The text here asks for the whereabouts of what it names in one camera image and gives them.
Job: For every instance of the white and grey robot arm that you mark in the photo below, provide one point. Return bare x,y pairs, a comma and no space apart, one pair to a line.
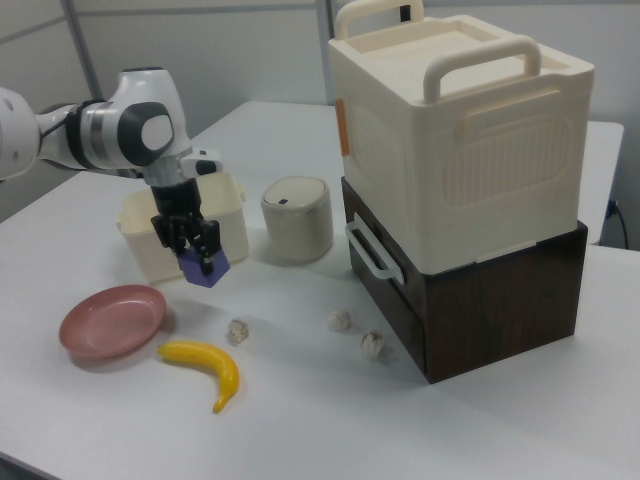
100,135

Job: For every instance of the purple foam cube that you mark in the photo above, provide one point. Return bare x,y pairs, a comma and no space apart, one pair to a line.
192,272

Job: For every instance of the cream open storage bin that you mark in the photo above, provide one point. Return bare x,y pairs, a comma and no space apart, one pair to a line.
232,235

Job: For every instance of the pink plastic plate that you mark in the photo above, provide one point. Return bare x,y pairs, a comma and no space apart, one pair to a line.
110,322

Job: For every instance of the dark brown wooden drawer box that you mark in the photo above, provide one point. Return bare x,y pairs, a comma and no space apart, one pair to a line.
490,310

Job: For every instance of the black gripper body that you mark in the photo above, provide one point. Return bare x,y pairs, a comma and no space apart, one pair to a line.
175,202

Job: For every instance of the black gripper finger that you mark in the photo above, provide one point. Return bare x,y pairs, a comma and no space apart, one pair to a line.
172,235
209,245

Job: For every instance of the small cream lidded trash can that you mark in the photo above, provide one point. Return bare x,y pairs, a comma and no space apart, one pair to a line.
297,225

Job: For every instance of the white crumpled paper ball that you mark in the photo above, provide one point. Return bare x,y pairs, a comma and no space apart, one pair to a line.
340,320
374,345
238,330

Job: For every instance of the yellow toy banana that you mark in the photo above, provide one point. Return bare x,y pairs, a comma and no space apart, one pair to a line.
210,357

